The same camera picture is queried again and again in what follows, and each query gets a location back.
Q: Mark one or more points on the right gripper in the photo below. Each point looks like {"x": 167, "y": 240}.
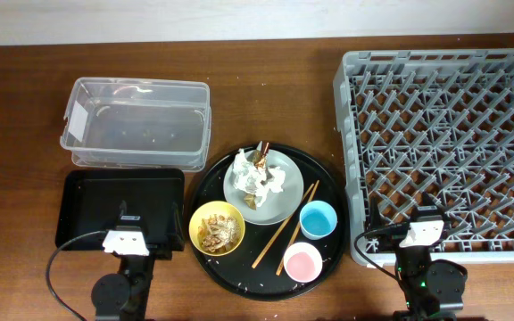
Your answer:
{"x": 393, "y": 233}

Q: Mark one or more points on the gold wrapper scrap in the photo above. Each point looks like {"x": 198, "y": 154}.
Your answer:
{"x": 250, "y": 200}

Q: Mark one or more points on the wooden chopstick right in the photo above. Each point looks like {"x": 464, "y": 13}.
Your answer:
{"x": 297, "y": 228}

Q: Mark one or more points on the gold brown snack wrapper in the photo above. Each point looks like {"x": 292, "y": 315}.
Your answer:
{"x": 260, "y": 157}

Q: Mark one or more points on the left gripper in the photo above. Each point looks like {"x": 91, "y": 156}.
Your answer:
{"x": 164, "y": 251}

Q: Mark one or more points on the yellow bowl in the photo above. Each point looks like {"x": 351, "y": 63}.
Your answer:
{"x": 211, "y": 208}

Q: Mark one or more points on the white tissue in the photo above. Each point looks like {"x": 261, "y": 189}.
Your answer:
{"x": 260, "y": 182}

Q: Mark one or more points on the pink cup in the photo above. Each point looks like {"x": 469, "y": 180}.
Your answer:
{"x": 302, "y": 262}

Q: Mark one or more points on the wooden chopstick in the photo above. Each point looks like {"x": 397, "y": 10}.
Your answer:
{"x": 273, "y": 238}
{"x": 297, "y": 228}

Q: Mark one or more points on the clear plastic bin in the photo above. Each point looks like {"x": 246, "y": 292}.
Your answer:
{"x": 138, "y": 123}

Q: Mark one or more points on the round black serving tray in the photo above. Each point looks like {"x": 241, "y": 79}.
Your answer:
{"x": 234, "y": 271}

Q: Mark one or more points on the blue cup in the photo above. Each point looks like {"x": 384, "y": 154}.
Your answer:
{"x": 318, "y": 219}

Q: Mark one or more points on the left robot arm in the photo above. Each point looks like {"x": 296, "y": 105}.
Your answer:
{"x": 124, "y": 295}

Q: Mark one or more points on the grey dishwasher rack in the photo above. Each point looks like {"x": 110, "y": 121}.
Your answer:
{"x": 435, "y": 121}

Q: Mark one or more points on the wooden chopstick left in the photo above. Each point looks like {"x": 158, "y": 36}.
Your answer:
{"x": 273, "y": 238}

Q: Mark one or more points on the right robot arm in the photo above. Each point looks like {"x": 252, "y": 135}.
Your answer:
{"x": 432, "y": 288}

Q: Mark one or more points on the black rectangular tray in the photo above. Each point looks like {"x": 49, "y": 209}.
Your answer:
{"x": 91, "y": 197}

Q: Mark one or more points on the rice and peanut shells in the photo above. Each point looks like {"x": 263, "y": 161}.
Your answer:
{"x": 218, "y": 233}

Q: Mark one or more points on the grey plate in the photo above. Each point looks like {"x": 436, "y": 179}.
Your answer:
{"x": 278, "y": 206}

